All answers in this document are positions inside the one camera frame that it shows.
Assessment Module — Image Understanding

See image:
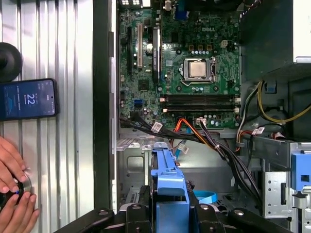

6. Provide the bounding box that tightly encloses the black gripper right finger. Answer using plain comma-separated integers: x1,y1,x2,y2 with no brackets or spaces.
186,181,282,233

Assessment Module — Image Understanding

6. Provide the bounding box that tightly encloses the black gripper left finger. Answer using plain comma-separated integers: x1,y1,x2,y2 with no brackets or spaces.
50,185,153,233

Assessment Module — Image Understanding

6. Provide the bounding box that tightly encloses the hard disk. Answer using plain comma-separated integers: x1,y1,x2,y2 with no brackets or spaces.
150,142,195,233

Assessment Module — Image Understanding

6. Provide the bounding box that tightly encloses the metal disk bay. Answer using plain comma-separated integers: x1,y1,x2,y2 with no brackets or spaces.
116,135,239,233

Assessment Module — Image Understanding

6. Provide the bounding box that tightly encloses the person's right hand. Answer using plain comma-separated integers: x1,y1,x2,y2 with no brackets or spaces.
0,193,41,233

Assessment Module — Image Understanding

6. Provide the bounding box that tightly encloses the person's left hand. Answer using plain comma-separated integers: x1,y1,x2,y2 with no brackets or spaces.
0,135,31,195

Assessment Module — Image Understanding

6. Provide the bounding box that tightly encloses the metal drive cage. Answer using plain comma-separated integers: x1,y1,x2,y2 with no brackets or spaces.
261,139,311,220

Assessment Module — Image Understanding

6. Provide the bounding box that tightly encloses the blue plastic drive latch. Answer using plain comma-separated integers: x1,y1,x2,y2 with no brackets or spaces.
290,152,311,195

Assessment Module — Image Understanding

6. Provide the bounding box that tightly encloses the black PC case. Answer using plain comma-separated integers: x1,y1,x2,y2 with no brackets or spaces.
93,0,311,233

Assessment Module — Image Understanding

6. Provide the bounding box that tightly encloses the black RAM slot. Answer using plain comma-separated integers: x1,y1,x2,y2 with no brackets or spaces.
162,109,238,114
162,99,238,104
162,104,238,109
162,94,238,100

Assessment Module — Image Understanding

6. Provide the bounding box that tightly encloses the blue plastic clip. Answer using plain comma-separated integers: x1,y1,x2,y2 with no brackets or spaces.
264,81,278,94

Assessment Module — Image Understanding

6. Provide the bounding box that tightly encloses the silver CPU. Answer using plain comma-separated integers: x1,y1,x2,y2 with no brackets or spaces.
189,60,207,79

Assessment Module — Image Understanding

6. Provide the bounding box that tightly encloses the metal CPU socket cover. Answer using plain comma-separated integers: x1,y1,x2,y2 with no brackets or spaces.
183,58,212,82

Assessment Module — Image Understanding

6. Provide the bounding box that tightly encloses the black smartphone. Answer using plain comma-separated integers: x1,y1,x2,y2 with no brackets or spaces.
0,78,59,121

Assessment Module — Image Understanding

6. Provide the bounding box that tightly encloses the black graphics card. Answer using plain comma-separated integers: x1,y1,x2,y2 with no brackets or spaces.
152,26,163,84

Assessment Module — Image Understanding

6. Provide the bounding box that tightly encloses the black expansion slot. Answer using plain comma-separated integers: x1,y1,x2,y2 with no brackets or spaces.
126,25,134,76

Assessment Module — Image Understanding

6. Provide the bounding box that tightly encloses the white expansion slot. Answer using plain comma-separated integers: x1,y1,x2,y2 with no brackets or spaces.
137,22,143,69

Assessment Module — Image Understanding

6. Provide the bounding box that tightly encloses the green motherboard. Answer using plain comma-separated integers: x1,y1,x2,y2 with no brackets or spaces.
119,0,242,133

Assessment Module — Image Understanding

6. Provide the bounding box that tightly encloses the grey power supply unit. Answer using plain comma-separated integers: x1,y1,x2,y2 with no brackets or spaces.
239,0,311,85

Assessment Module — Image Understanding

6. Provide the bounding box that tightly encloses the round black object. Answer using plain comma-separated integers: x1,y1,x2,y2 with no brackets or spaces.
0,42,24,83

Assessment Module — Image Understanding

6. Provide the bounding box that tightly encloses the blue SATA wire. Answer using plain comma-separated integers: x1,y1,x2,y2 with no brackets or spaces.
173,126,217,204

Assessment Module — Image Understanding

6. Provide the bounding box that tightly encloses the black cable bundle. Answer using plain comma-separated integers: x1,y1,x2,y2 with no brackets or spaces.
120,113,264,212

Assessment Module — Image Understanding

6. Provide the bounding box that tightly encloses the orange red power wire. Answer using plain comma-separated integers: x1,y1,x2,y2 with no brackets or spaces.
170,117,221,152

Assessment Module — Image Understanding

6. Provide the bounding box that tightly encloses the yellow black power cable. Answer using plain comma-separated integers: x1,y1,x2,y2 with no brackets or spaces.
239,80,311,124

